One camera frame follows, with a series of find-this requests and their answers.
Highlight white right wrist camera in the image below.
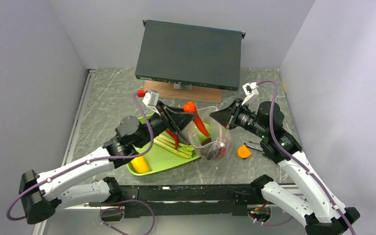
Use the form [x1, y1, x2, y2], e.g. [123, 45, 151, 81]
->
[241, 82, 259, 106]

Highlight orange red chili pepper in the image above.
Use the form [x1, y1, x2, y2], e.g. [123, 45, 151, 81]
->
[183, 101, 210, 137]

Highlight dark grey rack device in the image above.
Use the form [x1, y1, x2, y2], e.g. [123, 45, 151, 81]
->
[135, 20, 245, 91]

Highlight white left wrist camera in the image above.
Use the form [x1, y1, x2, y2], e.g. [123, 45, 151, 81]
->
[137, 89, 159, 114]

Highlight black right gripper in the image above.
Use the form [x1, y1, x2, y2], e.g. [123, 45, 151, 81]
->
[210, 98, 268, 139]

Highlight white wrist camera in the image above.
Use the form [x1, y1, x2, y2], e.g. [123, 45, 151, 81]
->
[137, 89, 159, 114]
[241, 82, 259, 106]

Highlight lower black yellow screwdriver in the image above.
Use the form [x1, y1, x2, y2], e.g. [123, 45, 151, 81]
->
[244, 143, 263, 153]

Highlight green celery stalks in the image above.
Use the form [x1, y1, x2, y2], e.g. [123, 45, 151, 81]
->
[154, 134, 196, 159]

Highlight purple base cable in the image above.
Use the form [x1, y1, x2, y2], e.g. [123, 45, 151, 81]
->
[99, 198, 157, 235]
[249, 204, 296, 227]

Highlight wooden board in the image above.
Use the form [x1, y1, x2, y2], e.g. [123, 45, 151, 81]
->
[143, 81, 223, 103]

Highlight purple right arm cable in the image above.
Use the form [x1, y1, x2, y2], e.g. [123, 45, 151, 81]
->
[256, 79, 357, 235]

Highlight clear pink zip top bag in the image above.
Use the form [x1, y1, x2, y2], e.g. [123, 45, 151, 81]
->
[186, 106, 233, 161]

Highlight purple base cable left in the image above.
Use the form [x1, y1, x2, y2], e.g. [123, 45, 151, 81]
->
[99, 198, 157, 235]

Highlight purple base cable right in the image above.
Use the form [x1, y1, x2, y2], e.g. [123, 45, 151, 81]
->
[249, 204, 296, 227]

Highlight orange pumpkin slice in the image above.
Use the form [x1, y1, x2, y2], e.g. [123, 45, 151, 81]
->
[236, 145, 252, 159]

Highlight green cabbage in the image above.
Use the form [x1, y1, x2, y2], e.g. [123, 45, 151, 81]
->
[195, 123, 211, 143]

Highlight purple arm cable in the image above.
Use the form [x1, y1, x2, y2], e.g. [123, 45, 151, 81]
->
[256, 79, 357, 235]
[6, 94, 155, 221]

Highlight red tomato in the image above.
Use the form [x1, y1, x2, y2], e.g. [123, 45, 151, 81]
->
[217, 146, 227, 159]

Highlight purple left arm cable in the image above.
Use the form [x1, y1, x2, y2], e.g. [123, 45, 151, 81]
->
[6, 94, 155, 221]

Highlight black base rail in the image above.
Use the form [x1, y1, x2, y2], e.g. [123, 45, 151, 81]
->
[89, 184, 266, 218]

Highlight yellow bell pepper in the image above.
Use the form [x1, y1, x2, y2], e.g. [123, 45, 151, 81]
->
[130, 156, 151, 174]

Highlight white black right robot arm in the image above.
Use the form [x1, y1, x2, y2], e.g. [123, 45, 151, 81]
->
[210, 99, 360, 235]

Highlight green plastic tray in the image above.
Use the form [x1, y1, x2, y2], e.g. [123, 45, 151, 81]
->
[127, 131, 200, 176]

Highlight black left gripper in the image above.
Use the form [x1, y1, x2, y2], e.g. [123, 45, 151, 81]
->
[135, 100, 197, 149]

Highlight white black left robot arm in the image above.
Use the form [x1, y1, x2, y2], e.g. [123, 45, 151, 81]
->
[19, 101, 197, 224]

